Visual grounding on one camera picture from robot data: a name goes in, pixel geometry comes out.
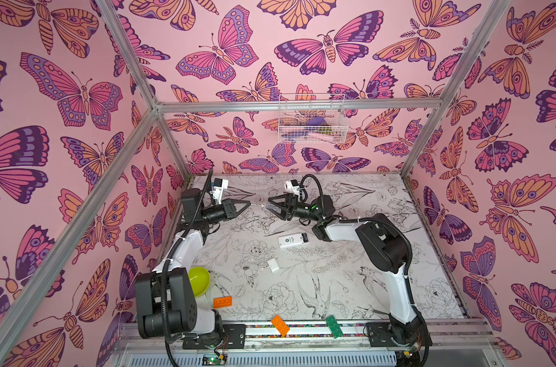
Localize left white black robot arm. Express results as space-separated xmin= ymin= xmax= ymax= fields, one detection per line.
xmin=135 ymin=170 xmax=250 ymax=348

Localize white battery cover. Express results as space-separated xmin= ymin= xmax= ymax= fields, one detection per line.
xmin=267 ymin=258 xmax=280 ymax=272

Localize aluminium front rail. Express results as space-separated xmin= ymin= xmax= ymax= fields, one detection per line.
xmin=117 ymin=318 xmax=495 ymax=352

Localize green lego brick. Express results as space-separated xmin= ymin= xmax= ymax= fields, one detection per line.
xmin=325 ymin=315 xmax=344 ymax=339

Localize orange lego brick left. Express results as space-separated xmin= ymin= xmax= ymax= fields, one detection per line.
xmin=213 ymin=296 xmax=233 ymax=309

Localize white slotted cable duct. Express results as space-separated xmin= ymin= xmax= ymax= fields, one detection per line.
xmin=121 ymin=350 xmax=398 ymax=367

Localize white wire basket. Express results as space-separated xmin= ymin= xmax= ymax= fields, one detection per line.
xmin=276 ymin=96 xmax=348 ymax=145

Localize white remote control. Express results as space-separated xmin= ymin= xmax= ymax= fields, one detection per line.
xmin=278 ymin=232 xmax=309 ymax=249

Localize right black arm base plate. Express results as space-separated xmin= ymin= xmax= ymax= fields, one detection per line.
xmin=364 ymin=319 xmax=432 ymax=350

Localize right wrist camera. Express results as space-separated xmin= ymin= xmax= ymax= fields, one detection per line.
xmin=285 ymin=180 xmax=302 ymax=198

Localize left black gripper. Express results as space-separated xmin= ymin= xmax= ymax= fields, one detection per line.
xmin=198 ymin=201 xmax=249 ymax=227

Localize orange lego brick on rail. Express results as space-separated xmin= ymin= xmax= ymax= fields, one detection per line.
xmin=271 ymin=315 xmax=290 ymax=337

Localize lime green bowl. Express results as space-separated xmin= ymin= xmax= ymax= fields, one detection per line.
xmin=189 ymin=267 xmax=211 ymax=298

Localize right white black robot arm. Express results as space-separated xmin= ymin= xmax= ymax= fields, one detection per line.
xmin=267 ymin=174 xmax=430 ymax=349

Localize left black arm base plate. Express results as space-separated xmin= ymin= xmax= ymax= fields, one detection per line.
xmin=183 ymin=324 xmax=247 ymax=350

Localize small green circuit board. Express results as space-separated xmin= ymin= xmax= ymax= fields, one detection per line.
xmin=202 ymin=354 xmax=228 ymax=366

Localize purple object in basket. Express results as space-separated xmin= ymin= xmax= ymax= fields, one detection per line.
xmin=306 ymin=116 xmax=328 ymax=128

